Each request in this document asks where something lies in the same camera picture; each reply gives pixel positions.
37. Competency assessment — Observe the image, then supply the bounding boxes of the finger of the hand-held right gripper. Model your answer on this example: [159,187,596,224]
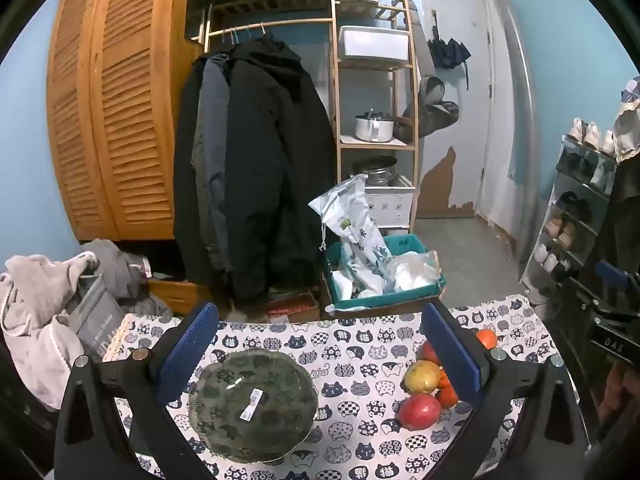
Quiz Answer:
[579,300,640,322]
[594,260,640,293]

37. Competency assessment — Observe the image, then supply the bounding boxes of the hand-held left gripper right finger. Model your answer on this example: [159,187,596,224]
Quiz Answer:
[421,301,591,480]

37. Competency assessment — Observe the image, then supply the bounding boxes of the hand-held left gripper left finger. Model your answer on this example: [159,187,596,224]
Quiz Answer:
[52,301,221,480]

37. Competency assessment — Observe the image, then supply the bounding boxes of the yellow-green mango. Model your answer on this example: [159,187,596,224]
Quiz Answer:
[403,360,442,394]

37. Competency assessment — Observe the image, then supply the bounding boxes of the large red apple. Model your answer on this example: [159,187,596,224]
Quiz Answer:
[397,393,443,431]

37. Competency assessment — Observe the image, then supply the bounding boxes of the green glass plate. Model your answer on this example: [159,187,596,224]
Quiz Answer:
[187,349,319,465]

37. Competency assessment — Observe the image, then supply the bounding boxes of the person's right hand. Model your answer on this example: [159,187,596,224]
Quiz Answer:
[599,360,640,427]

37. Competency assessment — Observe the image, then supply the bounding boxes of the small red apple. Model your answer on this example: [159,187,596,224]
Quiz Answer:
[415,341,441,366]

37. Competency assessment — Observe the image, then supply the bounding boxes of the wooden drawer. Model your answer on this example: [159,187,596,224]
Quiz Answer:
[146,279,212,317]

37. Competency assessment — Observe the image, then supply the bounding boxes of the dark cloth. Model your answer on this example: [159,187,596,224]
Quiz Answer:
[580,155,640,281]

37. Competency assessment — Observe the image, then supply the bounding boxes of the rows of shoes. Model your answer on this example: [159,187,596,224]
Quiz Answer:
[532,117,618,283]

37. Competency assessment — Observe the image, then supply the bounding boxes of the clear plastic bag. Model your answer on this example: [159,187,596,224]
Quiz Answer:
[391,251,442,294]

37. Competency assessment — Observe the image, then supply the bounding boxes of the grey storage bag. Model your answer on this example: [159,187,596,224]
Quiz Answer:
[65,274,129,362]

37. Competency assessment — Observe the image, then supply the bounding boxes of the teal plastic crate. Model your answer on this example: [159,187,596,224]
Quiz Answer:
[322,233,447,312]

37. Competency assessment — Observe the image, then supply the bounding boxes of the metal shoe rack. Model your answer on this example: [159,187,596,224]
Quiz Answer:
[520,132,622,307]

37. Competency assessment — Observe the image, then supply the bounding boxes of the cat print tablecloth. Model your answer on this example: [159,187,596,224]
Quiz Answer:
[102,294,581,480]

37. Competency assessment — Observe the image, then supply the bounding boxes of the grey clothes pile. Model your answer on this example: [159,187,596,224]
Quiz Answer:
[80,238,174,319]

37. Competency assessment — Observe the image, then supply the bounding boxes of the cardboard box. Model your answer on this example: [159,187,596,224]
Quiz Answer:
[266,287,322,324]

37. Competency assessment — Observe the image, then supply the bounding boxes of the white patterned crate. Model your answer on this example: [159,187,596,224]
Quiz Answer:
[364,186,417,229]

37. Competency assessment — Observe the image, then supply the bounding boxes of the light grey fleece robe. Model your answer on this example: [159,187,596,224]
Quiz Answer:
[0,254,102,412]

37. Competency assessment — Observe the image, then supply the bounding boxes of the dark coat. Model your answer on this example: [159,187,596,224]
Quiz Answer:
[172,55,213,286]

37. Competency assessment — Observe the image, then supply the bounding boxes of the grey pipe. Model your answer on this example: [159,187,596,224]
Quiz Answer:
[493,0,542,263]

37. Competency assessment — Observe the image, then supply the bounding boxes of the printed plastic bag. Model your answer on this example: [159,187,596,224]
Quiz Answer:
[308,175,394,295]

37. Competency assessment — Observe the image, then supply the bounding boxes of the white door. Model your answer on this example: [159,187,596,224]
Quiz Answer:
[416,0,497,219]

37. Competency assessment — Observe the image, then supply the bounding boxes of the black hooded coat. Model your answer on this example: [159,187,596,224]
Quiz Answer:
[227,35,337,305]

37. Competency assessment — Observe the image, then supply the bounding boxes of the grey jacket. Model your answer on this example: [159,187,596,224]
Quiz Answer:
[194,52,237,273]

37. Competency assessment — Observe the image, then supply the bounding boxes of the grey hanging bag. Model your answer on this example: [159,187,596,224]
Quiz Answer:
[402,76,460,139]

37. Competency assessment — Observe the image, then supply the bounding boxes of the wooden louvred wardrobe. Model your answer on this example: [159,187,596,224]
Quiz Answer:
[46,0,206,243]

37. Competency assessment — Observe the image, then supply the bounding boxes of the wooden shelf unit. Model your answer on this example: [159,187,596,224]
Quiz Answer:
[330,0,424,233]

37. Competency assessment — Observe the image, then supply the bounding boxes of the dark folded umbrella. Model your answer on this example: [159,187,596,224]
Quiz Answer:
[427,10,472,87]

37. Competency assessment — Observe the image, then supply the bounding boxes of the wooden clothes rack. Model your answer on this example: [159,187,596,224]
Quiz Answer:
[199,0,336,47]

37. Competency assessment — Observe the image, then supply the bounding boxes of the metal pot with handle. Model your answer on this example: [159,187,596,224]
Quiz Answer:
[354,111,397,142]

